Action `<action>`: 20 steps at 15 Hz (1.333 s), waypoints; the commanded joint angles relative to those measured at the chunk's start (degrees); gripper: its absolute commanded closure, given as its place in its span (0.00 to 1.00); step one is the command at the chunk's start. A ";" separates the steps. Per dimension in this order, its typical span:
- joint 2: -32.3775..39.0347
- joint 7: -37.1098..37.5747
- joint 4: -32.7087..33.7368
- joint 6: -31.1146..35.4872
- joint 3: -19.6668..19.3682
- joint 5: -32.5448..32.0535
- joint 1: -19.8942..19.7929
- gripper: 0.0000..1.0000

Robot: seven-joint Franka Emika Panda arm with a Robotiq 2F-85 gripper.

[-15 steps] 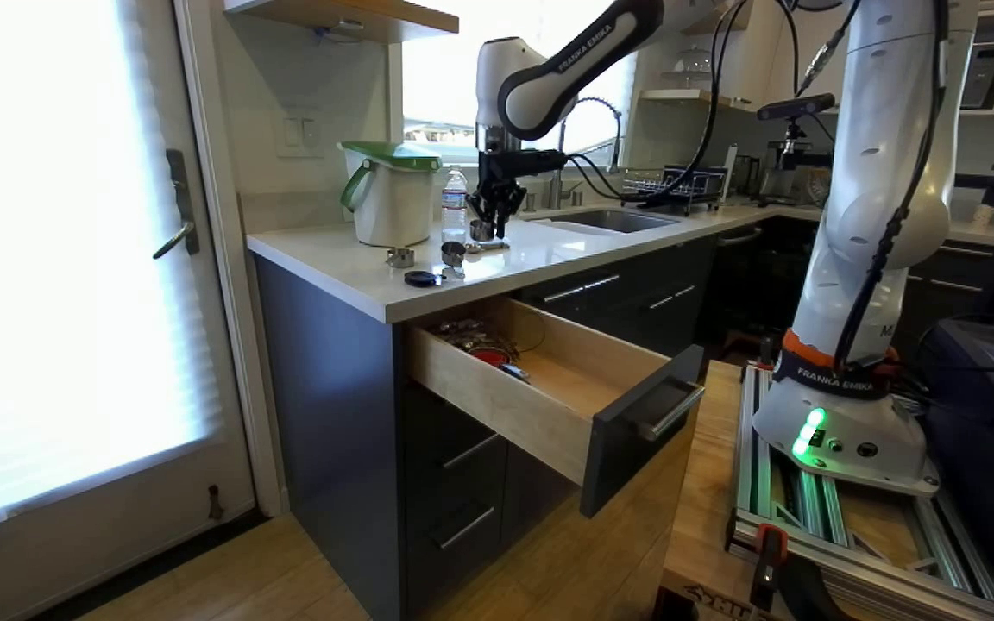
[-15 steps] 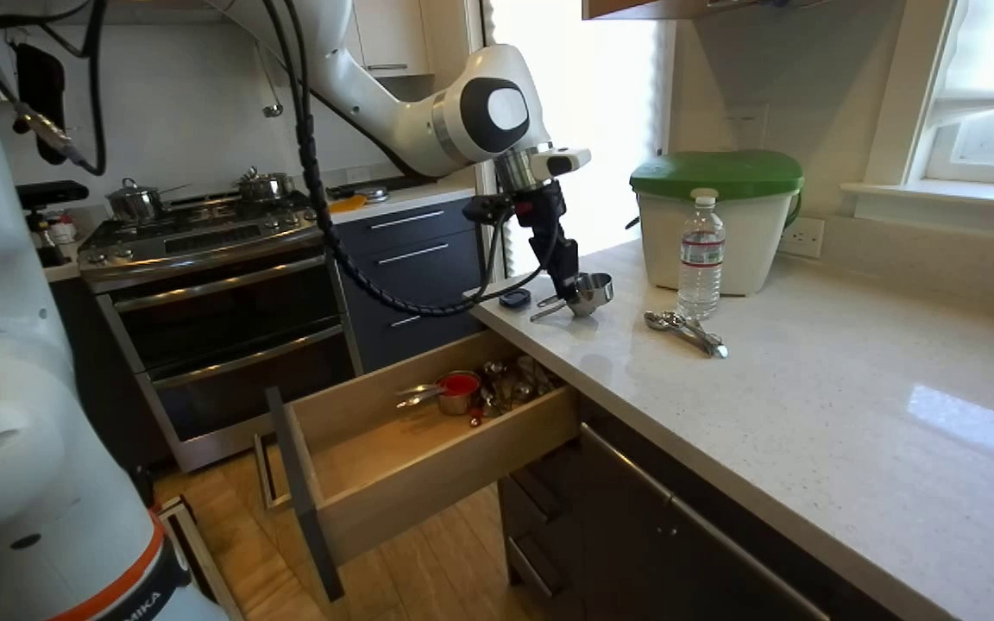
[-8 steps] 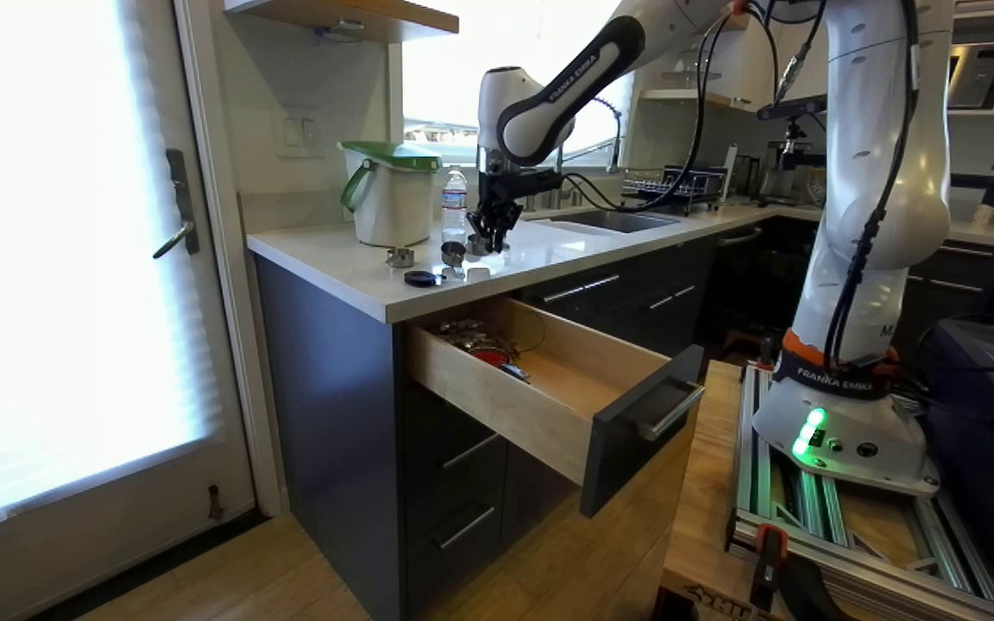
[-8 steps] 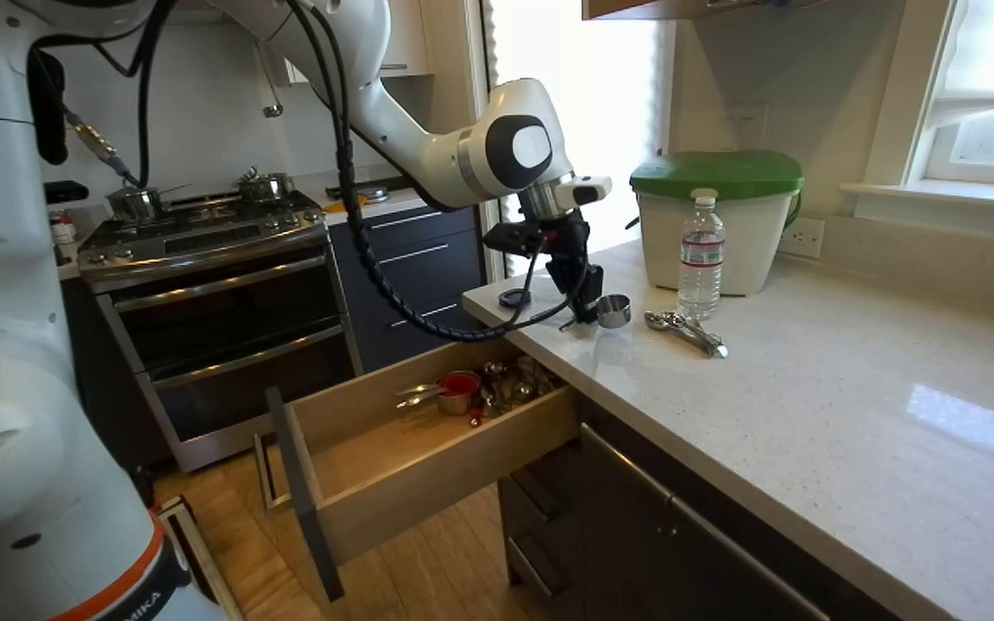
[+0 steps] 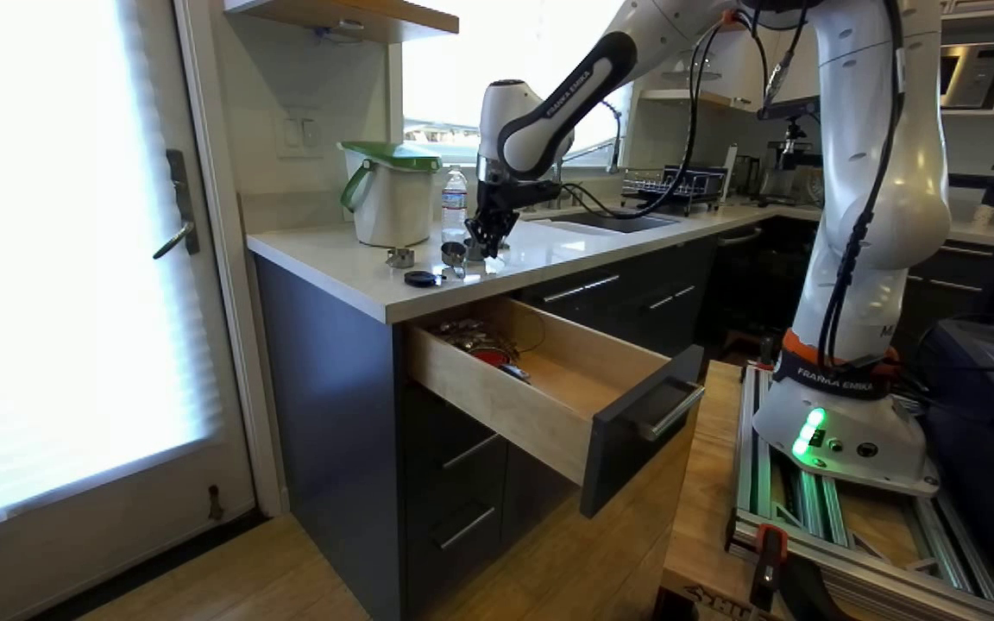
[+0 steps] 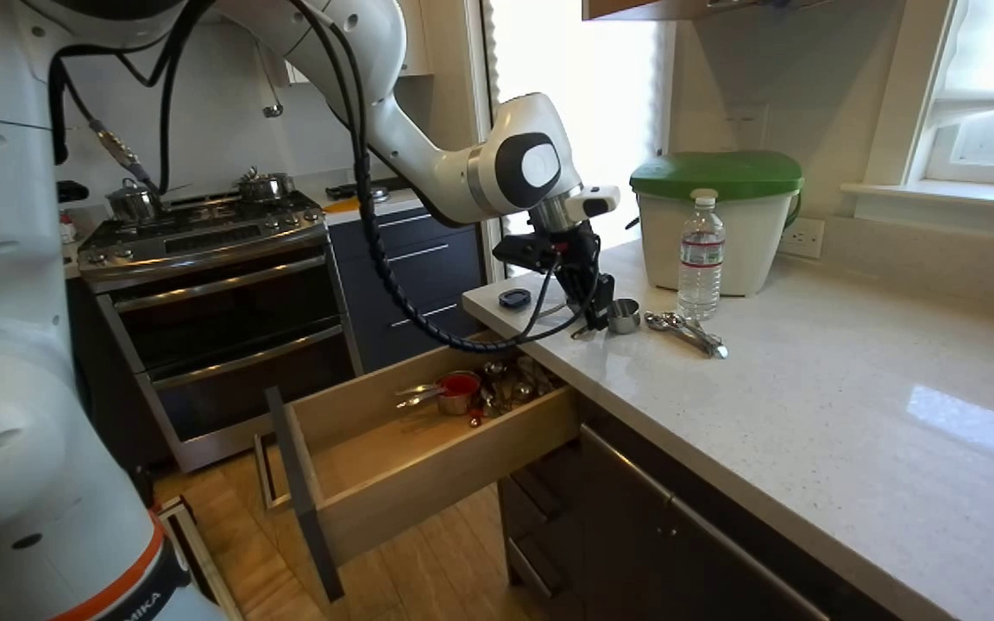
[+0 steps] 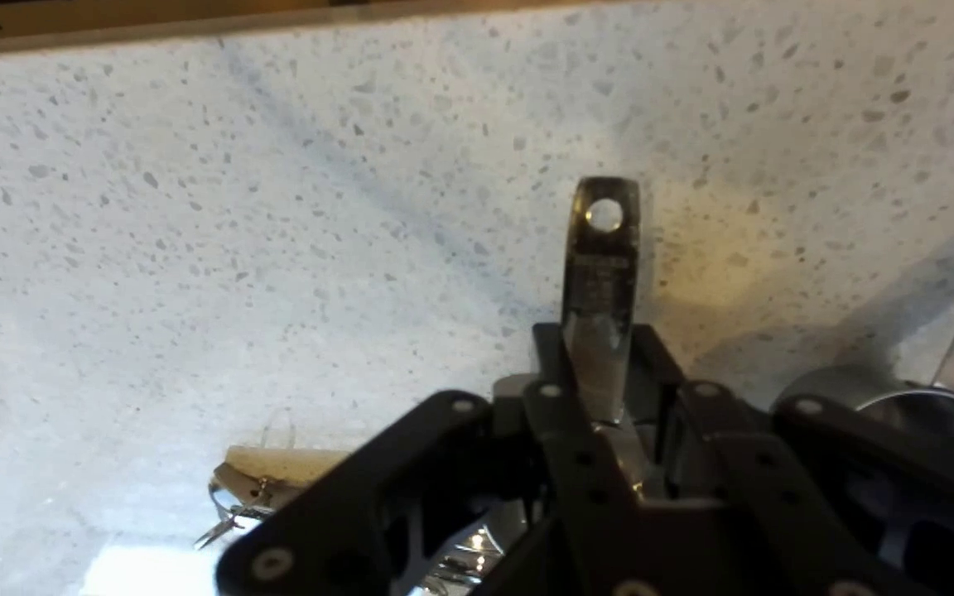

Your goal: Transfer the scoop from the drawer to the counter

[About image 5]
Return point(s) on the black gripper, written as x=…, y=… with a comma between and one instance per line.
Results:
x=499, y=208

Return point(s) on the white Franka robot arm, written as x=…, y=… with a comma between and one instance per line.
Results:
x=880, y=172

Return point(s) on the wooden drawer with dark front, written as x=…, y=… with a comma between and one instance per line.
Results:
x=542, y=401

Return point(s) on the clear plastic water bottle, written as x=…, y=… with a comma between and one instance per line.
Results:
x=455, y=200

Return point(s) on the black round cap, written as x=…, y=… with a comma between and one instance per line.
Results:
x=418, y=276

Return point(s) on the metal tongs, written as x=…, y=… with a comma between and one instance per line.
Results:
x=401, y=256

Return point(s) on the pile of kitchen utensils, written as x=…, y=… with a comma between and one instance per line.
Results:
x=480, y=343

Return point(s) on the white electric kettle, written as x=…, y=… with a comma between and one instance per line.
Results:
x=391, y=193

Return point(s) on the bright window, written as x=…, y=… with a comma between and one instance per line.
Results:
x=450, y=70

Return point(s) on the dish rack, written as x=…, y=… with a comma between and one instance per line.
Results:
x=690, y=185

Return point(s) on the dark kitchen cabinet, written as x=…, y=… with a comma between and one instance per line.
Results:
x=335, y=437

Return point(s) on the white glass door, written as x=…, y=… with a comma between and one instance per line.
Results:
x=71, y=288

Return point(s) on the red clamp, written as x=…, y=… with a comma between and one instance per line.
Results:
x=769, y=555

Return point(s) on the white built-in microwave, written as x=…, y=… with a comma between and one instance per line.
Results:
x=982, y=63

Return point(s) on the dark blue box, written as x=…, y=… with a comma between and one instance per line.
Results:
x=991, y=437

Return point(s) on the white wall outlet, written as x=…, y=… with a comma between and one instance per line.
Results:
x=300, y=133

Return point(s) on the wooden wall shelf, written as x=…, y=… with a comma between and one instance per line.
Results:
x=347, y=15

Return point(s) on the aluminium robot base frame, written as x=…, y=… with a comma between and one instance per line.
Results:
x=843, y=517

